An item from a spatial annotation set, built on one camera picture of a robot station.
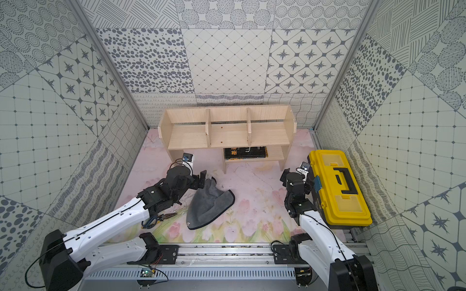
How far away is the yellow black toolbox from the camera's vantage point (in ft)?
2.30

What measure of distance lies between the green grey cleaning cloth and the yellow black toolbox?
0.42 m

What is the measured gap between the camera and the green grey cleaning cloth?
845 mm
